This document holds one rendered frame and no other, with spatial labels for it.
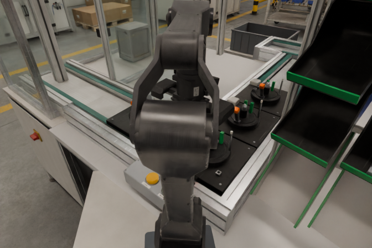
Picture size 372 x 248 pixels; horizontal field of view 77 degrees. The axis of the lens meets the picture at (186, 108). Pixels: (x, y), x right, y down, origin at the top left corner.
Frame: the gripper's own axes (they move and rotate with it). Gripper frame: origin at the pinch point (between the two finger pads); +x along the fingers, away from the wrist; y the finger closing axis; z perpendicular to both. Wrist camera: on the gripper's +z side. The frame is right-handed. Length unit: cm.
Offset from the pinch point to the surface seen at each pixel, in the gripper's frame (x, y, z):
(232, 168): 28.3, -4.8, 17.6
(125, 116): 28, 46, 15
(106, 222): 39.6, 19.4, -17.1
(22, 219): 126, 122, -32
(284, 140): 4.4, -18.4, 11.7
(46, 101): 29, 86, -1
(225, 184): 28.3, -6.3, 10.5
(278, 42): 31, 32, 163
